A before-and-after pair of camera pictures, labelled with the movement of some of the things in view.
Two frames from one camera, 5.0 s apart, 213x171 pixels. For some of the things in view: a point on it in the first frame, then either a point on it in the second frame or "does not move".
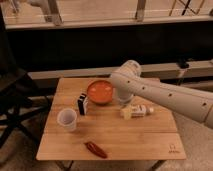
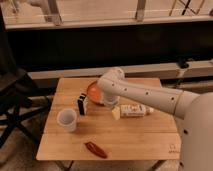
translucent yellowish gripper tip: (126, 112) -> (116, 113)
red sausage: (95, 150) does not move
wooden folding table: (102, 133) does not move
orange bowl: (99, 92) does not move
